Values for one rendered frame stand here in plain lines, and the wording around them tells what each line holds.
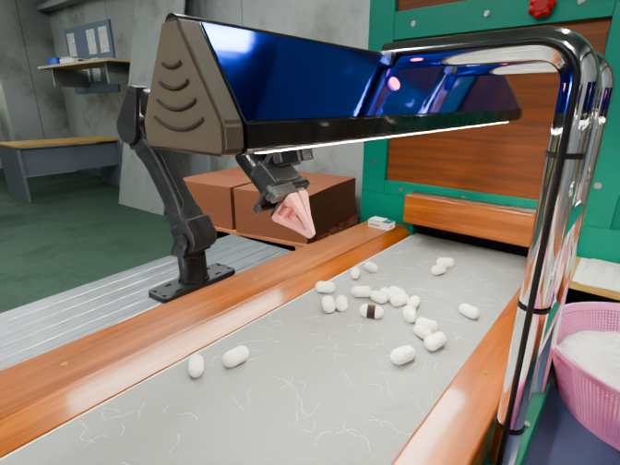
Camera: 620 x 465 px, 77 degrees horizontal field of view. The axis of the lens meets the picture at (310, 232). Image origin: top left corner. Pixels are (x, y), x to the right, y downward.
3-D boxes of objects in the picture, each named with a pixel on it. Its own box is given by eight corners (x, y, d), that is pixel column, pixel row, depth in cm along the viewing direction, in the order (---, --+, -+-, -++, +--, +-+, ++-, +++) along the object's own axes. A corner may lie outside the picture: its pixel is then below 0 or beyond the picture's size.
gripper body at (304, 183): (313, 184, 70) (290, 155, 72) (273, 193, 63) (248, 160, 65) (296, 207, 74) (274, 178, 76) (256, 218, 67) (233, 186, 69)
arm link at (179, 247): (216, 224, 88) (198, 220, 91) (185, 234, 81) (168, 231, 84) (218, 250, 90) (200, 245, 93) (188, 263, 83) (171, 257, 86)
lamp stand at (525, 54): (345, 424, 50) (359, 41, 36) (414, 352, 64) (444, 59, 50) (504, 522, 38) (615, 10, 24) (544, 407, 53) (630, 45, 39)
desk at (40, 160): (128, 186, 529) (121, 137, 508) (28, 203, 437) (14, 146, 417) (104, 181, 564) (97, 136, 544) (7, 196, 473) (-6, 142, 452)
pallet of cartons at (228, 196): (170, 235, 331) (162, 178, 316) (250, 210, 407) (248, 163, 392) (296, 274, 256) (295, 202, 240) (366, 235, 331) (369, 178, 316)
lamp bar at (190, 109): (144, 148, 25) (127, 21, 23) (472, 119, 70) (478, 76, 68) (222, 159, 20) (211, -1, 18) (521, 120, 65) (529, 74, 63)
